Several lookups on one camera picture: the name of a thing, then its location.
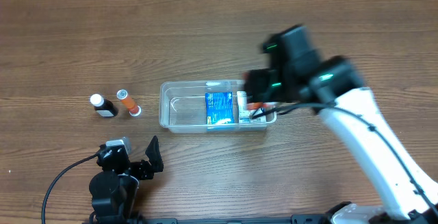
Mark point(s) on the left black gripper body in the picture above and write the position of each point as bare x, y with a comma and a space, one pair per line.
143, 168

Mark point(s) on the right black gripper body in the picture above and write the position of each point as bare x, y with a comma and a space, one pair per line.
257, 86

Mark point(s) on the red medicine box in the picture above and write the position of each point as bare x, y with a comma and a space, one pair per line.
255, 106

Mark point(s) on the white medicine box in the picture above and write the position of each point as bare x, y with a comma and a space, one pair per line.
245, 115

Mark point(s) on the orange pill vial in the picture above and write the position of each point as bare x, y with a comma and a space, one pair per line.
133, 108

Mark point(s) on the blue medicine box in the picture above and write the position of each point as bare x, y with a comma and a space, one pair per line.
219, 108

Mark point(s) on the dark bottle white cap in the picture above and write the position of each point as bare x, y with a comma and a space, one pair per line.
103, 107

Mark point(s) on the clear plastic container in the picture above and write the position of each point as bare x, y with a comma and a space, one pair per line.
183, 109

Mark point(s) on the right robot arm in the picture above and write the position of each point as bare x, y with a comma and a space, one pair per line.
298, 77

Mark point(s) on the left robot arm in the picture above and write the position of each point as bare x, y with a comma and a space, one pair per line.
114, 189

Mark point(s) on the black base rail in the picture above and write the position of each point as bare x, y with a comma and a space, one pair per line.
293, 219

